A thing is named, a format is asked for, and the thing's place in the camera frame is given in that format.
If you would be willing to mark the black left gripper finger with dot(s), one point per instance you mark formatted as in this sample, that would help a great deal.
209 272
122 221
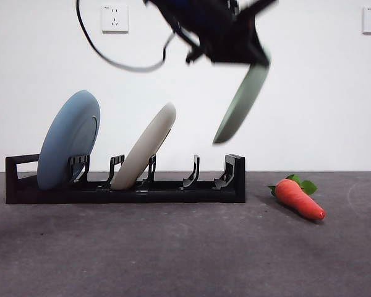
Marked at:
262 51

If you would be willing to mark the green plate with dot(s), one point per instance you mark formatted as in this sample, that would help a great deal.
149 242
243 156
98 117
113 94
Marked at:
241 102

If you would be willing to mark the orange carrot with green leaves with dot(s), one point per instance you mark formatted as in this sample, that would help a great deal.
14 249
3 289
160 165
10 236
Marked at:
300 199

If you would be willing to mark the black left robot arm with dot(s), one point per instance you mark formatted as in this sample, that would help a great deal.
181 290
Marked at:
222 31

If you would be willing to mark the cream white plate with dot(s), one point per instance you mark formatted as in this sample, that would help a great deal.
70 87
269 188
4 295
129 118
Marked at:
148 142

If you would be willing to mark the black plate rack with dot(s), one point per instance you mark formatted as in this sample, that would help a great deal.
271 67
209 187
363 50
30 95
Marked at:
173 196

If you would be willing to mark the blue plate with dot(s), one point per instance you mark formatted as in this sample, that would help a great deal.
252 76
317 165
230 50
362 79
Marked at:
65 139

